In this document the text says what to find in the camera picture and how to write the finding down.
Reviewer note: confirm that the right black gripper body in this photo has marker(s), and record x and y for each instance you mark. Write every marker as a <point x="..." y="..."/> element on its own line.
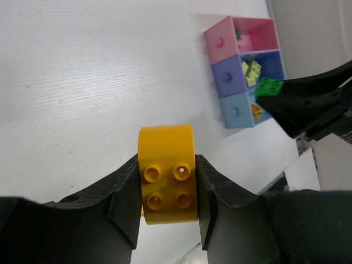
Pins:
<point x="339" y="126"/>

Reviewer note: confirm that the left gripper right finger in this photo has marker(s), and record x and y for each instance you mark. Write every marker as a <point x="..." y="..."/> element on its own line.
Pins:
<point x="237" y="226"/>

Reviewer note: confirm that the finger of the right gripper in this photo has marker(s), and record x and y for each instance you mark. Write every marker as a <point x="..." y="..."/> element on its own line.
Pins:
<point x="300" y="114"/>
<point x="319" y="84"/>

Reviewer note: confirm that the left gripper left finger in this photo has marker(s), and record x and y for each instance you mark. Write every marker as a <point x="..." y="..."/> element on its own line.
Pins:
<point x="98" y="224"/>

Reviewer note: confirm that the orange lego brick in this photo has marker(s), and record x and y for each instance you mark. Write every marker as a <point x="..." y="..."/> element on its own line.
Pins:
<point x="256" y="111"/>

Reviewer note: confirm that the lime lego brick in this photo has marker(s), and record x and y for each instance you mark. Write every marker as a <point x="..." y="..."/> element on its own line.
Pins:
<point x="252" y="71"/>

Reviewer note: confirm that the small dark green lego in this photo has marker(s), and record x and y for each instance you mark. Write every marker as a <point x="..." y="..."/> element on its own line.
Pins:
<point x="238" y="36"/>

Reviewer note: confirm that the orange flower print lego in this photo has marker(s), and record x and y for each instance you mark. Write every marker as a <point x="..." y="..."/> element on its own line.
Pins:
<point x="166" y="158"/>

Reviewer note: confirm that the light blue container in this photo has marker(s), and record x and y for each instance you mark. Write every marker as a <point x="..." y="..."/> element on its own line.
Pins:
<point x="236" y="110"/>

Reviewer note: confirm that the pink container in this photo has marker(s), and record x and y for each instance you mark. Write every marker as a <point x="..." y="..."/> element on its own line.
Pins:
<point x="259" y="34"/>

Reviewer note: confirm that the purple-blue container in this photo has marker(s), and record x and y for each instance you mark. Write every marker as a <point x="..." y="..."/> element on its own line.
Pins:
<point x="229" y="77"/>

